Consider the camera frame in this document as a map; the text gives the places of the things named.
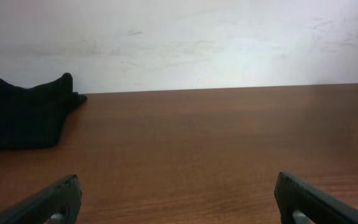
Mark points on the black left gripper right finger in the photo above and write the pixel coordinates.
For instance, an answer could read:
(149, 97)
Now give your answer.
(299, 202)

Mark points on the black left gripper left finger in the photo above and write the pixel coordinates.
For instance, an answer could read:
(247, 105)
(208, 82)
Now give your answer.
(57, 203)

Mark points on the folded black garment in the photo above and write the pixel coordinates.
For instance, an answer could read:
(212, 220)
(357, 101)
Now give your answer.
(33, 118)

